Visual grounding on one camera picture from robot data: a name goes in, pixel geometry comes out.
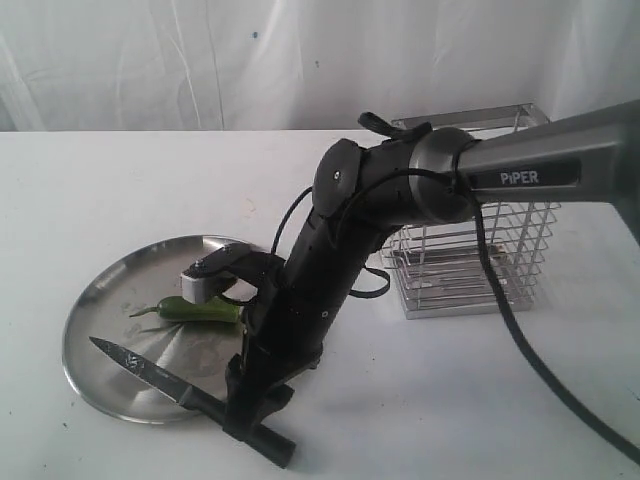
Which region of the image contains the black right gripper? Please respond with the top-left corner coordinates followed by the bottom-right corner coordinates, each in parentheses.
top-left (222, 252), bottom-right (381, 441)

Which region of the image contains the black handled kitchen knife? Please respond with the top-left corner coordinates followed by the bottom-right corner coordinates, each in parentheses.
top-left (89, 336), bottom-right (296, 468)

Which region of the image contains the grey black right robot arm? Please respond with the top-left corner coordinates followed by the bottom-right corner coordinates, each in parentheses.
top-left (224, 101), bottom-right (639, 439)

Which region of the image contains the round stainless steel plate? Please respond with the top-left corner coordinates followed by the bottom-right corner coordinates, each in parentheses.
top-left (62, 235), bottom-right (242, 424)

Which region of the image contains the white background curtain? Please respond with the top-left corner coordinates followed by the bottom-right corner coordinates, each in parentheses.
top-left (1, 1), bottom-right (639, 131)

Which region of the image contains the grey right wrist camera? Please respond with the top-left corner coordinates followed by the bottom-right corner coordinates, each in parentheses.
top-left (180, 242), bottom-right (252, 304)

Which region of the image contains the steel wire utensil rack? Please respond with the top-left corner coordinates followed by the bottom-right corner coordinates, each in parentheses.
top-left (380, 103), bottom-right (560, 319)

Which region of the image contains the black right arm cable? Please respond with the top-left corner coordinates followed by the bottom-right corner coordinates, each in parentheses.
top-left (269, 112), bottom-right (640, 461)

